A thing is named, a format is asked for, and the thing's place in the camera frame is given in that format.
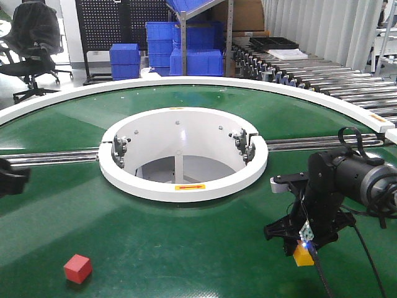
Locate black pegboard panel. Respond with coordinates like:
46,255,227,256
76,0,169,85

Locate yellow arrow warning label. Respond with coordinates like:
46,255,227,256
174,184,205,191

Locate white outer rim guard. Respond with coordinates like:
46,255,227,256
1,76,395,133

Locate white flat tray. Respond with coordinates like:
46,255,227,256
267,48,308,60

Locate red cube block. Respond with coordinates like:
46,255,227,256
63,254,93,284

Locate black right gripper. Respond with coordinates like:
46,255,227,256
264,172,355,256

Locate black office chair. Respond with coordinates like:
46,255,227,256
1,1,63,104

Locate tall blue crate stack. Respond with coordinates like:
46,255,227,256
146,22,177,76

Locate steel roller conveyor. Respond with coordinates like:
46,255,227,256
232,37,396,124

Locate small blue stacked crates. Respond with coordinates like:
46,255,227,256
109,43,141,81

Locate black compartment tray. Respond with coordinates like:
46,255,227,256
249,37,299,50

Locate steel roller bar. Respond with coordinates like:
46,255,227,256
1,148,99,168
265,133,383,151

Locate right steel roller bar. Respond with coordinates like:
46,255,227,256
265,133,383,151

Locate white inner ring guard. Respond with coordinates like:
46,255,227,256
98,107,269,203

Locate left steel roller bar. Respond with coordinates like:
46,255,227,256
1,148,99,168

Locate yellow studded toy brick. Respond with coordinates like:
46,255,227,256
293,243,314,267

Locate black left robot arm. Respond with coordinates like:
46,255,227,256
1,158,31,197

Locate metal shelf rack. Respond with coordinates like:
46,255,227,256
166,0,234,77

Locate large blue crate front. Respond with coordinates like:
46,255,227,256
169,49,223,76

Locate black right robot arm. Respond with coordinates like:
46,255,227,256
264,147,396,256

